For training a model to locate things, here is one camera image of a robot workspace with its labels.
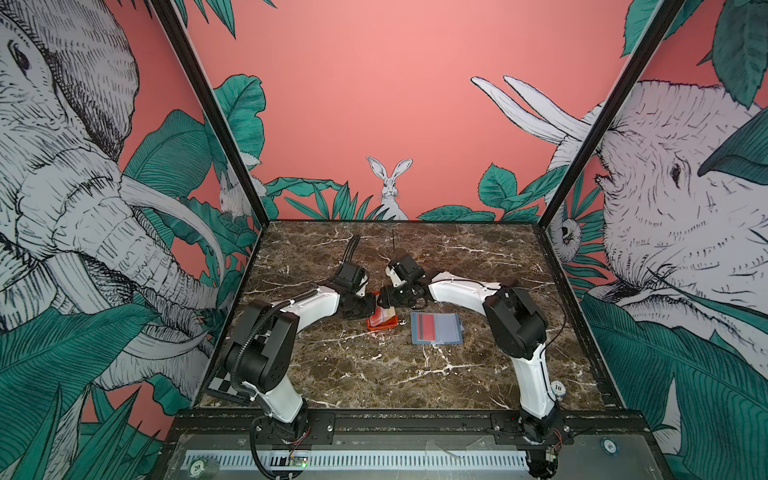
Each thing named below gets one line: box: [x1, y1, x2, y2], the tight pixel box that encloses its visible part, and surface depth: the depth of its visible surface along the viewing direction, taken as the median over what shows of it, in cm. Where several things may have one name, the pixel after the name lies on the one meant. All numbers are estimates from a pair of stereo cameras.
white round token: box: [550, 380, 566, 396], surface depth 83 cm
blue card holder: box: [411, 312, 465, 345], surface depth 92 cm
